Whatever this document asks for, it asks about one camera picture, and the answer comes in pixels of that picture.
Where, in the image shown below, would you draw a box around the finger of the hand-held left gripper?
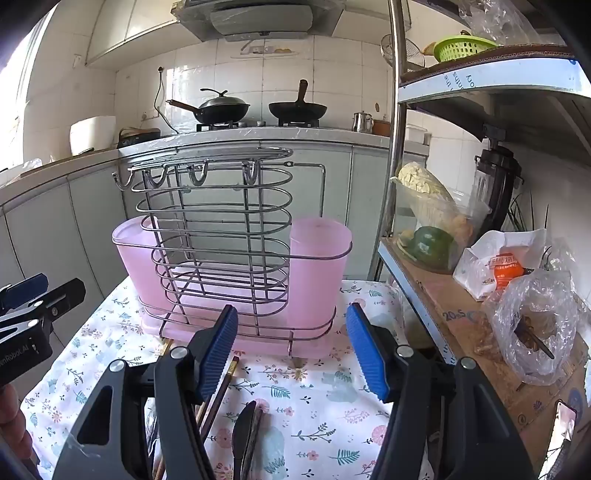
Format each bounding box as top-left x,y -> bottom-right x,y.
0,279 -> 87,329
0,273 -> 49,310

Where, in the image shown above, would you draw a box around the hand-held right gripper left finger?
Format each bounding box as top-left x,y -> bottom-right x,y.
53,304 -> 240,480

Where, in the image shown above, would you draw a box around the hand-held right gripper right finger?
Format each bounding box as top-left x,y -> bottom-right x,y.
345,302 -> 536,480

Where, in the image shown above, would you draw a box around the brown wooden chopstick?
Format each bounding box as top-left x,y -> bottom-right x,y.
154,369 -> 232,480
196,355 -> 241,439

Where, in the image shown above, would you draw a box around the pink plastic utensil cup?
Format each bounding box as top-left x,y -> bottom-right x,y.
112,217 -> 172,317
287,218 -> 352,329

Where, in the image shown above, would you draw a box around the black plastic knife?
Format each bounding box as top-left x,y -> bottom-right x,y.
232,401 -> 257,480

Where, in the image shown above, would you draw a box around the metal wire utensil rack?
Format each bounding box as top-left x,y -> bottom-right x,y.
112,147 -> 338,358

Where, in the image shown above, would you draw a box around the person's left hand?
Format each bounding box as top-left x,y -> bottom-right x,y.
0,383 -> 34,462

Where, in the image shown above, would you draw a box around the pink plastic drip tray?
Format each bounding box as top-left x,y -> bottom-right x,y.
141,302 -> 340,358

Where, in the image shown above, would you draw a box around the grey kitchen cabinets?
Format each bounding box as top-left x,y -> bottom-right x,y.
0,127 -> 430,333

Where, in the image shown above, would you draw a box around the floral tablecloth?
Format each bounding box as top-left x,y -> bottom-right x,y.
21,277 -> 437,480

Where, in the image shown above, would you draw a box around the brown cardboard sheet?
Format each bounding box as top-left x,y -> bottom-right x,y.
383,240 -> 589,464

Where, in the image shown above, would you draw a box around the green bell pepper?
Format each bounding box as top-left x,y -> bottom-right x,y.
410,225 -> 456,271

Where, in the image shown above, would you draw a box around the white plastic bag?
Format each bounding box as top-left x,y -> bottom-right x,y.
453,229 -> 549,302

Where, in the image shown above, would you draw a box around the clear plastic container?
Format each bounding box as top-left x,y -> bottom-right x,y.
394,175 -> 493,274

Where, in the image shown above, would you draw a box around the white rice cooker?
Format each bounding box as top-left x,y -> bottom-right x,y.
69,115 -> 117,157

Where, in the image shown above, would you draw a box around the dark round pot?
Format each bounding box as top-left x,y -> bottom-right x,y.
117,127 -> 162,149

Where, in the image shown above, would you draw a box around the napa cabbage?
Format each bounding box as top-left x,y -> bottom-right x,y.
391,162 -> 456,222

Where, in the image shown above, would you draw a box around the green onions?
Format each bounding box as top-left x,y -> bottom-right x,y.
507,193 -> 551,232

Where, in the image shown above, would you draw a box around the smartphone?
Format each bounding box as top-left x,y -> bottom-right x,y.
551,398 -> 579,459

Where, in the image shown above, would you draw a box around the black blender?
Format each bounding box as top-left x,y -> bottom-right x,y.
475,124 -> 526,234

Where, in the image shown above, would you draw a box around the metal shelving rack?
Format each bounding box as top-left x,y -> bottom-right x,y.
375,0 -> 591,480

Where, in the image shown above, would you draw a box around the white plastic box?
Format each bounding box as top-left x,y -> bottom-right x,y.
405,124 -> 433,145

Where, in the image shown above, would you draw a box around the gas stove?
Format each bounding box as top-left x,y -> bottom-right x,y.
195,117 -> 322,133

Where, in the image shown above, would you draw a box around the black wok with lid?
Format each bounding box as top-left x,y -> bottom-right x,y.
167,89 -> 251,125

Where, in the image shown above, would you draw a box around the green plastic basket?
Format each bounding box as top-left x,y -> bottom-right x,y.
434,36 -> 499,64

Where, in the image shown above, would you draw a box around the range hood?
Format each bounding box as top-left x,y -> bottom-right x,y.
178,0 -> 346,43

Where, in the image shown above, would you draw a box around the crumpled clear plastic bag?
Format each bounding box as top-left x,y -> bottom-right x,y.
458,0 -> 548,43

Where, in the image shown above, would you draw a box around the black power cable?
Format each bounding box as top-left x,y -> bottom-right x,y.
154,67 -> 179,136

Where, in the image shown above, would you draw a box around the black wok with wooden handle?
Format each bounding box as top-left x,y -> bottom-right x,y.
269,79 -> 328,123

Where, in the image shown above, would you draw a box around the white wall cabinet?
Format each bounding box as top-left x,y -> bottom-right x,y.
85,0 -> 188,66

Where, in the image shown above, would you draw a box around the wire mesh strainer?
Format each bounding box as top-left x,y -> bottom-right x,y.
380,34 -> 419,71

